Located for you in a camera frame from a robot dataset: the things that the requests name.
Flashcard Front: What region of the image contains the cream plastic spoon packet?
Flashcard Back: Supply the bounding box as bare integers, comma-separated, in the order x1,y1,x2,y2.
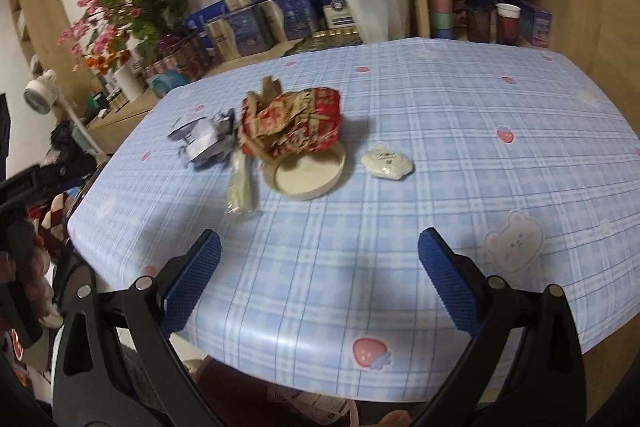
227,148,255,216

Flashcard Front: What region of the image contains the silver white wrapper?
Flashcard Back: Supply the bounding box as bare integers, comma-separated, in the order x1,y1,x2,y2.
167,108,236,168

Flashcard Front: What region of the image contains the cream round lid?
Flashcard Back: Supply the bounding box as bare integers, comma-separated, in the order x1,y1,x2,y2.
262,142,346,200

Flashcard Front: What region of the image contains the brown red paper bag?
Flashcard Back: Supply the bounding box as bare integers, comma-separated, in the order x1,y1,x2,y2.
238,76,342,164

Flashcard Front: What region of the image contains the white printed plastic bag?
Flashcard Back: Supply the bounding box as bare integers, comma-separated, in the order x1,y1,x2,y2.
267,384,349,426

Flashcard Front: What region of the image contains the maroon plastic trash bin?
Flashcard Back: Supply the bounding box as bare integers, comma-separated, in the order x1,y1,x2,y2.
190,357,360,426

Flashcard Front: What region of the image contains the person's left hand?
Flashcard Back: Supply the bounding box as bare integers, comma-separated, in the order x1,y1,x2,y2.
1,230,52,317

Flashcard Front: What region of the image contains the white desk fan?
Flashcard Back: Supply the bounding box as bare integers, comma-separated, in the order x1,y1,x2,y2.
23,69,106,158

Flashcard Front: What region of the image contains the blue plaid tablecloth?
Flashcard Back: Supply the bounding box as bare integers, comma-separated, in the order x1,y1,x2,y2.
68,38,639,401

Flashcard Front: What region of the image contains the orange flowers white vase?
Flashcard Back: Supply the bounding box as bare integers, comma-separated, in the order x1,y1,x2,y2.
84,49,144,102

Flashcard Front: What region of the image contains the striped storage basket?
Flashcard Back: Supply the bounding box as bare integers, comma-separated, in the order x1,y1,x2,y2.
143,35,213,98

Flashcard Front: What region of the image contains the blue gold gift box left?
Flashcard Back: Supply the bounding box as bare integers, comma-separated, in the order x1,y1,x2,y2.
205,5,273,62

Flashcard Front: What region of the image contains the gold chocolate tray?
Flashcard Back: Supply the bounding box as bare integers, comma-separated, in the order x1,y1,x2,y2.
283,26,362,56

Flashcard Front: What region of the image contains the blue gold gift box right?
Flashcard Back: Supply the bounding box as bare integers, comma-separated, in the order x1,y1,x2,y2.
258,0,320,43

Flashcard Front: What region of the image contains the dark brown cup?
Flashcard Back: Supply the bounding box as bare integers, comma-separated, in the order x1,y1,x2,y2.
466,6,491,43

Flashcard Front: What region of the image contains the small blue box on shelf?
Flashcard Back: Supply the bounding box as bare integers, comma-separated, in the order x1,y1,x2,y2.
520,1,552,49

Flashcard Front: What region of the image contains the red white paper cup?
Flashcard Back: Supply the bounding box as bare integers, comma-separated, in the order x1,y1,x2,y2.
496,2,521,46

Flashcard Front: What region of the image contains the white blue milk carton box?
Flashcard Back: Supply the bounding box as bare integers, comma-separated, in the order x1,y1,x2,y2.
320,0,355,29

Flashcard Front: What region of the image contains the white rose vase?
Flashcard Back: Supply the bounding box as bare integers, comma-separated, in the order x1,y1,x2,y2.
345,0,410,44

